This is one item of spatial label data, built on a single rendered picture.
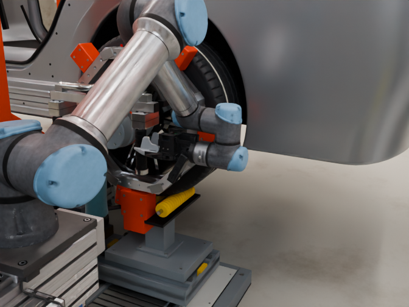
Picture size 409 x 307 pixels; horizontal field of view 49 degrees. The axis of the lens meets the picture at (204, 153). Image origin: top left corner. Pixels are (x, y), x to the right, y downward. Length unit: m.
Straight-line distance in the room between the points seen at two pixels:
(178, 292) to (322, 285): 0.76
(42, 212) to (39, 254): 0.09
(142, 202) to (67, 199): 0.99
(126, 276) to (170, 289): 0.22
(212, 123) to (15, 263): 0.65
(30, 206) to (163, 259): 1.14
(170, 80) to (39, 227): 0.51
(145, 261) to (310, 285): 0.82
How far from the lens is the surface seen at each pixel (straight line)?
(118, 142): 1.56
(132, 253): 2.04
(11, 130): 0.88
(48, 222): 0.95
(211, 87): 1.60
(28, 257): 0.90
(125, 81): 0.87
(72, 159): 0.77
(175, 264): 1.95
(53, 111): 1.62
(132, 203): 1.79
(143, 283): 1.99
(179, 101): 1.24
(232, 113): 1.24
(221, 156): 1.27
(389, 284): 2.44
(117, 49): 1.68
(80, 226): 0.99
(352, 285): 2.37
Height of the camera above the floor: 1.26
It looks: 18 degrees down
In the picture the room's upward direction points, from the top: 1 degrees clockwise
